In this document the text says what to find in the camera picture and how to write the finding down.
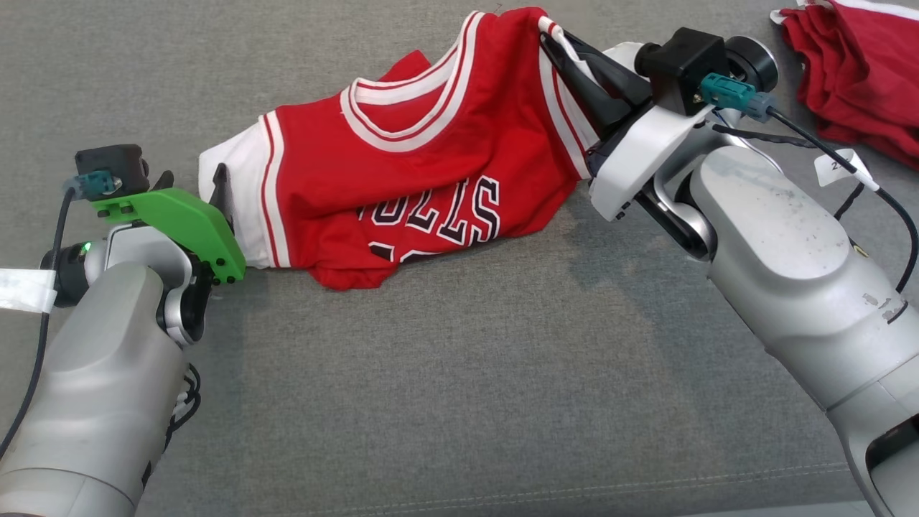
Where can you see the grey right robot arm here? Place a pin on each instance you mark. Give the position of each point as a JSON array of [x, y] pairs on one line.
[[790, 273]]

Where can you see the white tape strip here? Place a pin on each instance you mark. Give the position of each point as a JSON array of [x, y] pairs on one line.
[[25, 289]]

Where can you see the red jersey white sleeves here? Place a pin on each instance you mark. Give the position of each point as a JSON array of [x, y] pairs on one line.
[[431, 165]]

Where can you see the plain red shorts white trim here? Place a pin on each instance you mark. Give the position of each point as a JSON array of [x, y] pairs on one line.
[[861, 72]]

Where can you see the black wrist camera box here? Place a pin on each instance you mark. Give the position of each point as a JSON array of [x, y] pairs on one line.
[[682, 64], [111, 161]]

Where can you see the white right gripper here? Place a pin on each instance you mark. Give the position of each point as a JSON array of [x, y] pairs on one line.
[[639, 158]]

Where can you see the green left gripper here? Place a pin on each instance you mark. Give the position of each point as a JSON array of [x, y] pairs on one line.
[[187, 222]]

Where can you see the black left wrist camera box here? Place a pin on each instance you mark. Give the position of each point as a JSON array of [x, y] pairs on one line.
[[111, 161]]

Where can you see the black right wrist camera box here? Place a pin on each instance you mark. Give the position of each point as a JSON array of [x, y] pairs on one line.
[[682, 64]]

